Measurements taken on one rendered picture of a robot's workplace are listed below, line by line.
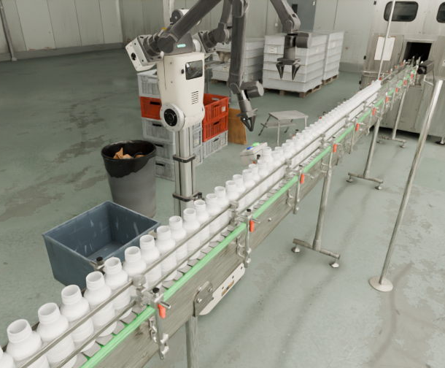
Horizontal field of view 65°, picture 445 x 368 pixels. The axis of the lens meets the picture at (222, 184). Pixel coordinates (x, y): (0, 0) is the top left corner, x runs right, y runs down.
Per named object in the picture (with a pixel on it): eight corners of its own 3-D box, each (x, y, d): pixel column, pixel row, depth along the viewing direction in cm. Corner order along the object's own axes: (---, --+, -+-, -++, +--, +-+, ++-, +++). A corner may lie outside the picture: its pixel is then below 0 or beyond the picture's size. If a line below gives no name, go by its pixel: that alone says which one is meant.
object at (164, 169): (175, 182, 381) (173, 163, 371) (145, 174, 398) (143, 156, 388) (203, 162, 429) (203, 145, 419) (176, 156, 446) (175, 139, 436)
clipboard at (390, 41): (390, 61, 487) (395, 36, 473) (373, 60, 499) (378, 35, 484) (390, 60, 490) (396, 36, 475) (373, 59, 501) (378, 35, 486)
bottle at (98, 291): (99, 316, 91) (89, 266, 83) (121, 320, 90) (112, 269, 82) (87, 335, 85) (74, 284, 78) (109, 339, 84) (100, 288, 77)
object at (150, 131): (173, 144, 361) (172, 123, 351) (141, 137, 377) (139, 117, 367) (203, 127, 410) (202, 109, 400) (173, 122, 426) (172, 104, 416)
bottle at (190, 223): (195, 262, 110) (194, 217, 103) (178, 258, 112) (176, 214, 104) (203, 251, 115) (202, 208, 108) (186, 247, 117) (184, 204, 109)
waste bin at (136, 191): (136, 234, 295) (127, 163, 266) (100, 217, 317) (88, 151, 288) (171, 210, 329) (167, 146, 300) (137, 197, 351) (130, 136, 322)
